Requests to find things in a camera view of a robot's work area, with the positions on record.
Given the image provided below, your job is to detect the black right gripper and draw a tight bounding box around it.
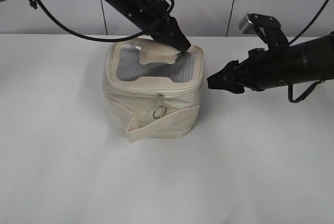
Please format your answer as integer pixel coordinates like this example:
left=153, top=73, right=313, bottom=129
left=207, top=48, right=290, bottom=94

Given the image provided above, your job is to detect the silver zipper pull with ring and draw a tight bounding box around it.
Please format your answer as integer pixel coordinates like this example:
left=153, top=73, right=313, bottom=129
left=152, top=93, right=168, bottom=120

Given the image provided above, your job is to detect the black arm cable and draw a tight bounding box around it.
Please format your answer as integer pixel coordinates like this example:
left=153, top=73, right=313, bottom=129
left=25, top=0, right=175, bottom=42
left=287, top=0, right=334, bottom=103

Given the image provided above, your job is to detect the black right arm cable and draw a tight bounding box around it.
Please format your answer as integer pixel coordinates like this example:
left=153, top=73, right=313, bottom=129
left=287, top=0, right=334, bottom=103

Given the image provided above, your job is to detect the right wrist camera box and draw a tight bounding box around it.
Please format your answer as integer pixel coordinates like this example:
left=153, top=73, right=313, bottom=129
left=238, top=13, right=282, bottom=50

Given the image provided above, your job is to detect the cream zippered bag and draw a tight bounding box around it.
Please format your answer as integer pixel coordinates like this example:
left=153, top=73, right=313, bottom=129
left=103, top=38, right=205, bottom=143

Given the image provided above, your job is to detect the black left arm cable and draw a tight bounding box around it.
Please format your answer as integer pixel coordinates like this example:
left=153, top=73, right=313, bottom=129
left=25, top=0, right=175, bottom=42

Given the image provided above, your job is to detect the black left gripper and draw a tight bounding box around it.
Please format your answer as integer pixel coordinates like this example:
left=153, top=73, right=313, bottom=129
left=116, top=0, right=191, bottom=51

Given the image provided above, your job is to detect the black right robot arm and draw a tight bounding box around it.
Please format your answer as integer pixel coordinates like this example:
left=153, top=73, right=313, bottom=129
left=207, top=35, right=333, bottom=94

